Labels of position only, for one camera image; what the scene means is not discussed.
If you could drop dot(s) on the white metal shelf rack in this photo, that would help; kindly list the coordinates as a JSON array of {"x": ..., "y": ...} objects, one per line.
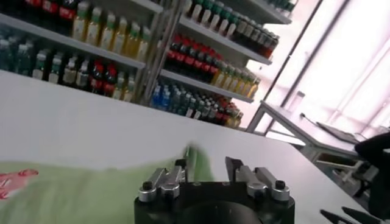
[
  {"x": 213, "y": 89},
  {"x": 91, "y": 50}
]

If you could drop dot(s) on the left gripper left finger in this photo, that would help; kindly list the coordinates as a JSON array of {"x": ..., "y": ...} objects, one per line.
[{"x": 169, "y": 182}]

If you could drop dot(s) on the black slanted pole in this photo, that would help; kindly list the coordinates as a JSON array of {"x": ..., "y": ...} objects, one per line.
[{"x": 296, "y": 45}]

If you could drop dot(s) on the dark tea bottle beige label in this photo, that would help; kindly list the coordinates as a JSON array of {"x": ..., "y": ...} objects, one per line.
[
  {"x": 273, "y": 47},
  {"x": 249, "y": 33},
  {"x": 268, "y": 44},
  {"x": 262, "y": 40},
  {"x": 241, "y": 29},
  {"x": 256, "y": 36}
]

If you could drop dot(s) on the small yellow tea bottle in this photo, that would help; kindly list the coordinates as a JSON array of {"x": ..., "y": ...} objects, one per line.
[
  {"x": 233, "y": 121},
  {"x": 129, "y": 91},
  {"x": 239, "y": 121},
  {"x": 119, "y": 88}
]

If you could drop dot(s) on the dark red drink green cap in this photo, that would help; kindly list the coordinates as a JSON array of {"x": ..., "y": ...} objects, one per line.
[
  {"x": 214, "y": 19},
  {"x": 232, "y": 29},
  {"x": 205, "y": 15},
  {"x": 224, "y": 24},
  {"x": 196, "y": 10}
]

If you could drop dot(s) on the small dark bottle white label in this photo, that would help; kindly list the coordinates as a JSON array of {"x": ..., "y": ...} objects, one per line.
[
  {"x": 198, "y": 112},
  {"x": 205, "y": 114},
  {"x": 39, "y": 68},
  {"x": 213, "y": 115},
  {"x": 70, "y": 74},
  {"x": 55, "y": 71},
  {"x": 190, "y": 109},
  {"x": 82, "y": 77}
]

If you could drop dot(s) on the white side table with legs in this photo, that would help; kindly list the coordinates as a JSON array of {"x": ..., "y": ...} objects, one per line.
[{"x": 289, "y": 121}]

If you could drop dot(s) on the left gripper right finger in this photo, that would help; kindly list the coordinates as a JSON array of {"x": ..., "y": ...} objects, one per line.
[{"x": 259, "y": 182}]

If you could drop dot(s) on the clear plastic bottle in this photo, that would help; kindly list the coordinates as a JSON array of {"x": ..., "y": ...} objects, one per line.
[{"x": 296, "y": 102}]

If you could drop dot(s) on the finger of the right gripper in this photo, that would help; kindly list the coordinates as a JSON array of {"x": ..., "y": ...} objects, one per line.
[
  {"x": 362, "y": 217},
  {"x": 338, "y": 219}
]

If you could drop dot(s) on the light green polo shirt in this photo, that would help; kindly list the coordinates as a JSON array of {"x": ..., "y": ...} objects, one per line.
[{"x": 76, "y": 194}]

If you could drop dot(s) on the dark flat laptop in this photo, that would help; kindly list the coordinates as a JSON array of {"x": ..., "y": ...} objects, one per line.
[{"x": 338, "y": 134}]

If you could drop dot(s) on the blue water bottle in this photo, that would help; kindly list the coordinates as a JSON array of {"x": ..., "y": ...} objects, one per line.
[
  {"x": 165, "y": 102},
  {"x": 156, "y": 99}
]

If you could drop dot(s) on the green water bottle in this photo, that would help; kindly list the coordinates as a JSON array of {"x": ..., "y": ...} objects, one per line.
[
  {"x": 174, "y": 103},
  {"x": 22, "y": 61},
  {"x": 4, "y": 56},
  {"x": 182, "y": 106}
]

